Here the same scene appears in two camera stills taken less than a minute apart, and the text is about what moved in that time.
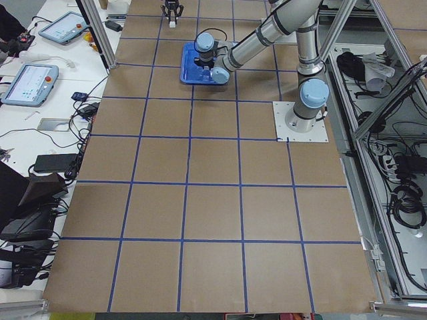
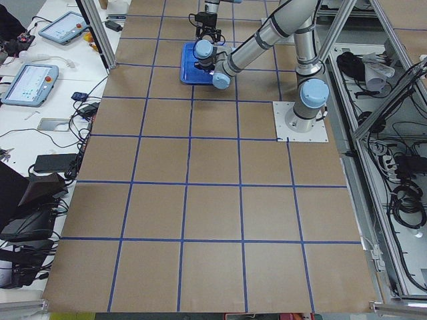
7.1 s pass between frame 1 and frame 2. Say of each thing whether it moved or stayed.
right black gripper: moved
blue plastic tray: stayed
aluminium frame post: stayed
